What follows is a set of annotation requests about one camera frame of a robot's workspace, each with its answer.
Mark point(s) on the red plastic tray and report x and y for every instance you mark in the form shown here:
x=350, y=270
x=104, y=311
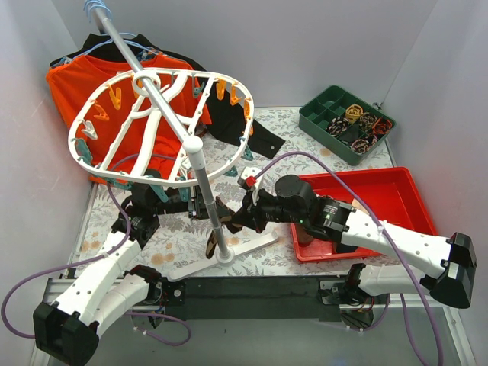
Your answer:
x=392, y=195

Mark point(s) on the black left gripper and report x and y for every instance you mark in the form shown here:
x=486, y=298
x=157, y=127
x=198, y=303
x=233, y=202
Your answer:
x=194, y=206

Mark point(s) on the white oval clip hanger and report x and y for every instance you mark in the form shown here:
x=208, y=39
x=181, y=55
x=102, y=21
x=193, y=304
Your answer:
x=171, y=83

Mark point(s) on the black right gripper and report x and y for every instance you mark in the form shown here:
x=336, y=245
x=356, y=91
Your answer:
x=252, y=210

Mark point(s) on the white stand base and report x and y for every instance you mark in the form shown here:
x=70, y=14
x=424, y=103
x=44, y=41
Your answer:
x=242, y=249

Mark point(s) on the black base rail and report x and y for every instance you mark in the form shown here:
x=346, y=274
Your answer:
x=248, y=298

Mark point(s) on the green compartment box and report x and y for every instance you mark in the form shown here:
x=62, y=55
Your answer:
x=357, y=141

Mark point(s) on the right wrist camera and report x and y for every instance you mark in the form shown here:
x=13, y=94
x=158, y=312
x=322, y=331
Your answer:
x=249, y=181

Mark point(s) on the yellow rolled sock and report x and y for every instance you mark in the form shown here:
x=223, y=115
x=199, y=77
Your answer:
x=353, y=112

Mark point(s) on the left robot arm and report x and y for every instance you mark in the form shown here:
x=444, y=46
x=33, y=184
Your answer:
x=70, y=328

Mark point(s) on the orange rolled sock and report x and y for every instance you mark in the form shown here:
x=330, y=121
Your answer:
x=382, y=126

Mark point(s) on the silver stand pole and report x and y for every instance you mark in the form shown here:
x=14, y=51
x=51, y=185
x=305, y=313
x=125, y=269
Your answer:
x=192, y=145

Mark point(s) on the blue wire hanger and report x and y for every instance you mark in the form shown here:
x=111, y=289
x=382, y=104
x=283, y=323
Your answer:
x=103, y=46

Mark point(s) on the black garment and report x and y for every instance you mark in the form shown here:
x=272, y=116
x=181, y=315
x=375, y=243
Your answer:
x=223, y=121

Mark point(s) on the navy sock red cuff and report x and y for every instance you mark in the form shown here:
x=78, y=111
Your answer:
x=357, y=205

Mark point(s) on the orange t-shirt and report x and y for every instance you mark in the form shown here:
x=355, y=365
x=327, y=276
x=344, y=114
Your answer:
x=71, y=85

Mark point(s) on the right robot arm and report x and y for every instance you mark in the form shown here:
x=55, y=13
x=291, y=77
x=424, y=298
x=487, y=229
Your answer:
x=442, y=267

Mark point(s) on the dark navy sock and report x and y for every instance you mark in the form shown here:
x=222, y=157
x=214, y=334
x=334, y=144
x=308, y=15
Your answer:
x=341, y=248

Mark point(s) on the aluminium frame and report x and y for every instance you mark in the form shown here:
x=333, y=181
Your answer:
x=69, y=328

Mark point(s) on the floral rolled sock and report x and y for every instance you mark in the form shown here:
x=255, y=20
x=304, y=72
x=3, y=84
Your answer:
x=337, y=126

